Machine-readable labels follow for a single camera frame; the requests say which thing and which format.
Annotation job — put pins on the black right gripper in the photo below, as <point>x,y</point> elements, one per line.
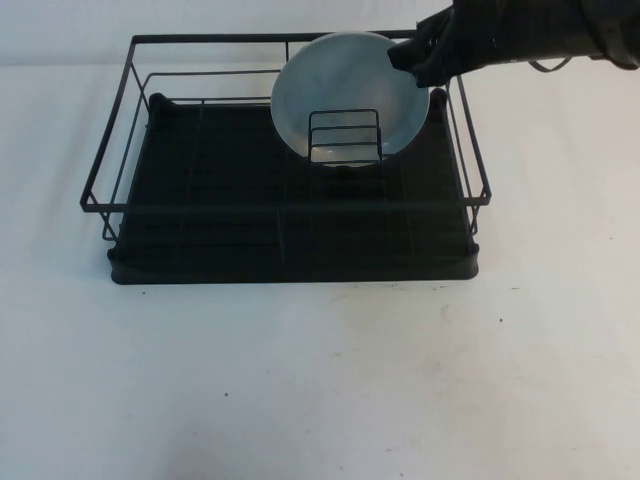
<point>465,40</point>

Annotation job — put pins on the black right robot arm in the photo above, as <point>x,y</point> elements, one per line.
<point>570,27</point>

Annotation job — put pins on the pale blue round plate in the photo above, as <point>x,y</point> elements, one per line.
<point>340,85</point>

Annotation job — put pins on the black plastic drip tray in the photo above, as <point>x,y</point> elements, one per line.
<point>225,165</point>

